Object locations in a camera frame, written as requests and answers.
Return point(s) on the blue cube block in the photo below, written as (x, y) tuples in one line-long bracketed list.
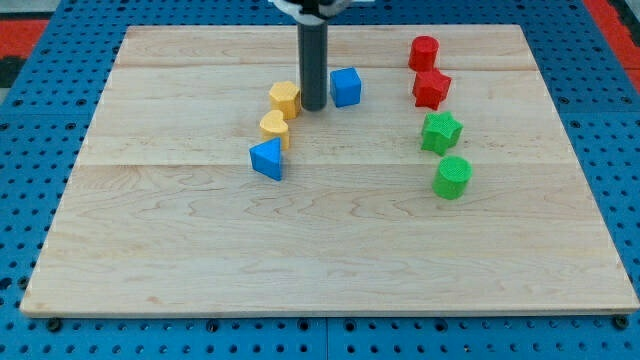
[(345, 87)]

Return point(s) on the blue triangle block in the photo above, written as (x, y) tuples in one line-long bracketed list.
[(266, 158)]

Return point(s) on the yellow heart block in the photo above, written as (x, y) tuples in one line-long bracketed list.
[(272, 125)]

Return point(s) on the yellow hexagon block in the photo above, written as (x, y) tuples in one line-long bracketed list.
[(286, 97)]

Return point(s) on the green star block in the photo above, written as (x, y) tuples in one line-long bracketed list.
[(440, 132)]

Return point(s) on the green cylinder block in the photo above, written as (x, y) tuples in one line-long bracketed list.
[(452, 176)]

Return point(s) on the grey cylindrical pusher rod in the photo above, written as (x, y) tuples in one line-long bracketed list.
[(312, 35)]

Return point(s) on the red star block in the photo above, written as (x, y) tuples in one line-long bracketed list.
[(430, 88)]

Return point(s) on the light wooden board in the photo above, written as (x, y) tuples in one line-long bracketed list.
[(163, 216)]

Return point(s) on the red cylinder block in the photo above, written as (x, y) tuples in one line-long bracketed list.
[(423, 53)]

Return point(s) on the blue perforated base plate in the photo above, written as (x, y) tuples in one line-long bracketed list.
[(45, 115)]

